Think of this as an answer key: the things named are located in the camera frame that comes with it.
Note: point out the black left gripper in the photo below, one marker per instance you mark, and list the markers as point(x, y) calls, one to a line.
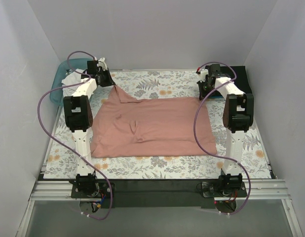
point(106, 78)

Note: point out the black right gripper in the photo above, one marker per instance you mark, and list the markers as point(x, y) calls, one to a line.
point(203, 89)

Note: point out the pink t shirt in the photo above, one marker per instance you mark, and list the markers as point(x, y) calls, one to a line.
point(127, 127)

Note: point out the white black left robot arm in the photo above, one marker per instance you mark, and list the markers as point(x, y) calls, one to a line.
point(79, 120)

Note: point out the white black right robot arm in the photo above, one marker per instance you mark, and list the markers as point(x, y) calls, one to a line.
point(238, 117)

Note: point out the blue folded t shirt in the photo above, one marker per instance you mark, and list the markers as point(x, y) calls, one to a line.
point(215, 95)

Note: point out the floral table mat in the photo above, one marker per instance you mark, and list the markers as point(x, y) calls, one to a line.
point(61, 163)

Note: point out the white t shirt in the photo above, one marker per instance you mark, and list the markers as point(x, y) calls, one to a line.
point(72, 78)

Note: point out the black folded t shirt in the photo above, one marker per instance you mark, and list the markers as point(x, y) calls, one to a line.
point(242, 80)

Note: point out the teal plastic basket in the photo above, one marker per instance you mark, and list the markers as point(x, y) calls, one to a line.
point(56, 96)

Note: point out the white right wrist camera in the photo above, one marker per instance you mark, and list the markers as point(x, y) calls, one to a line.
point(202, 73)

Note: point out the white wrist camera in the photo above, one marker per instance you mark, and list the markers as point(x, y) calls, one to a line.
point(102, 63)
point(202, 73)

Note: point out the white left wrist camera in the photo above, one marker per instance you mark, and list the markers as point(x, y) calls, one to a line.
point(102, 63)

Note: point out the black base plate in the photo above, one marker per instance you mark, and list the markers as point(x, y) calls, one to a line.
point(164, 193)

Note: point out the aluminium frame rail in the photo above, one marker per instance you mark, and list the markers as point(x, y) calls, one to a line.
point(55, 209)

